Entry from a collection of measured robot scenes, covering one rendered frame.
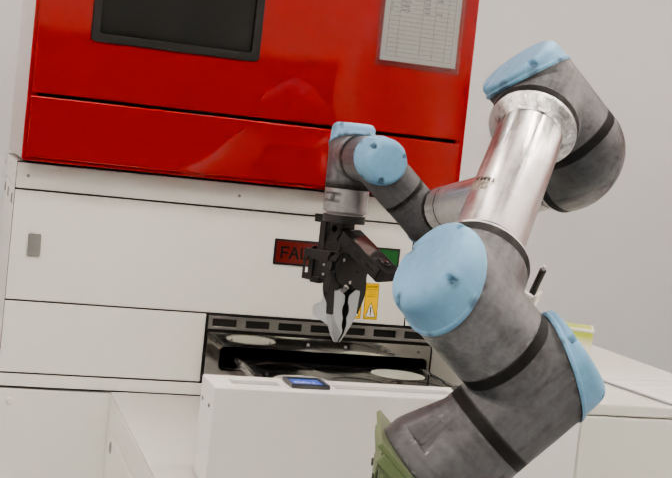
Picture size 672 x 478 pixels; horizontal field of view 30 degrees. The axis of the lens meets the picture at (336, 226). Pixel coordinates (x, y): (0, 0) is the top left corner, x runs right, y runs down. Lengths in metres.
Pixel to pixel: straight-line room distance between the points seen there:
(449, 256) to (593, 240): 2.94
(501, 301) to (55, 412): 1.18
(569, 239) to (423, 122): 1.92
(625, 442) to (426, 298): 0.69
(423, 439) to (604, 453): 0.57
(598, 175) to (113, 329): 0.99
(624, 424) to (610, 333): 2.41
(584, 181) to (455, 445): 0.48
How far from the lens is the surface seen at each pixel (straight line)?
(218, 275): 2.33
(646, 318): 4.39
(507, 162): 1.52
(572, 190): 1.73
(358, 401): 1.76
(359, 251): 2.05
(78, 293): 2.30
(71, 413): 2.33
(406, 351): 2.43
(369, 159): 1.94
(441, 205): 1.95
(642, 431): 1.96
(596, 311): 4.30
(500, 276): 1.35
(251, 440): 1.74
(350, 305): 2.10
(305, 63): 2.30
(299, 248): 2.35
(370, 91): 2.33
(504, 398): 1.38
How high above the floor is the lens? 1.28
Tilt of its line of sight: 3 degrees down
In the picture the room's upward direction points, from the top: 6 degrees clockwise
